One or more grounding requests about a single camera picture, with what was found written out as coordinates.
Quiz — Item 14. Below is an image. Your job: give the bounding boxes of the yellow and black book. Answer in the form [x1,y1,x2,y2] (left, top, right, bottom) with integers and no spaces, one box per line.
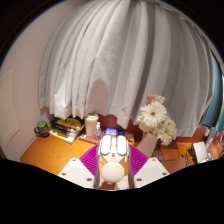
[54,116,86,130]

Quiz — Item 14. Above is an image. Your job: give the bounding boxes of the white ceramic vase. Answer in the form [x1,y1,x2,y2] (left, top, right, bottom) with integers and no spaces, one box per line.
[136,131,158,158]

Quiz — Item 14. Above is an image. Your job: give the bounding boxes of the yellow and white book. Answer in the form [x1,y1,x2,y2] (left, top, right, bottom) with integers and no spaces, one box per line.
[49,129,80,144]

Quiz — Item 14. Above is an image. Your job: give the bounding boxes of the silver laptop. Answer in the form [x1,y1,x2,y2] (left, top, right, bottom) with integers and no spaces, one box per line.
[192,140,209,164]

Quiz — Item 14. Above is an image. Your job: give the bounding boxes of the small clear pump bottle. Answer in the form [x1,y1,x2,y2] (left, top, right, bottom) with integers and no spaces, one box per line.
[93,121,102,141]

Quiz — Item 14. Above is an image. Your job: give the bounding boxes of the blue and white book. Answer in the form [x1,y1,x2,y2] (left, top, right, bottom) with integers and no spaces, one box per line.
[102,127,127,139]

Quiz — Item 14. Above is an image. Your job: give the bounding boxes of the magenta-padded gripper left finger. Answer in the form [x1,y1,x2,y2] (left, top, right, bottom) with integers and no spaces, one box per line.
[57,143,100,190]

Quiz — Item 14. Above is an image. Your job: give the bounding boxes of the white computer mouse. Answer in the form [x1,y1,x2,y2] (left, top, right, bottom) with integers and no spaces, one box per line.
[98,134,130,184]

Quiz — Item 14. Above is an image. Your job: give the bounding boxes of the black cable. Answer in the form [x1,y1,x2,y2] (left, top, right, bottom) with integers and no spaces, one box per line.
[156,141,188,163]

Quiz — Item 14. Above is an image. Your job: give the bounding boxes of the white pleated curtain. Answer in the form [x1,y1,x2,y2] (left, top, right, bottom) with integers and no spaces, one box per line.
[38,0,216,138]

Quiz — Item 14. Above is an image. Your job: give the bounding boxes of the white daisy flower bunch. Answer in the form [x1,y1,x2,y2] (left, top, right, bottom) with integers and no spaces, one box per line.
[134,93,178,147]

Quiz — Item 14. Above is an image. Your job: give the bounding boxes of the dark mug with green inside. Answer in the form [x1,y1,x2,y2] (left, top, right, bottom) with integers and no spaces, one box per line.
[33,120,50,138]

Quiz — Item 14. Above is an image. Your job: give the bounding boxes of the flat red book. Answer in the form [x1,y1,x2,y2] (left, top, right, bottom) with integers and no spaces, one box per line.
[78,132,101,145]

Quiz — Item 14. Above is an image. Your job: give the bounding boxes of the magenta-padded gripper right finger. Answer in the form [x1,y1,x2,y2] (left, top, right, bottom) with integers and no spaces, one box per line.
[127,143,170,190]

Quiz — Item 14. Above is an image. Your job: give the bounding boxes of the white tumbler cup with lid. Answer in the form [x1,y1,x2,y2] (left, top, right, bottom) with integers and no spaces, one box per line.
[84,112,100,138]

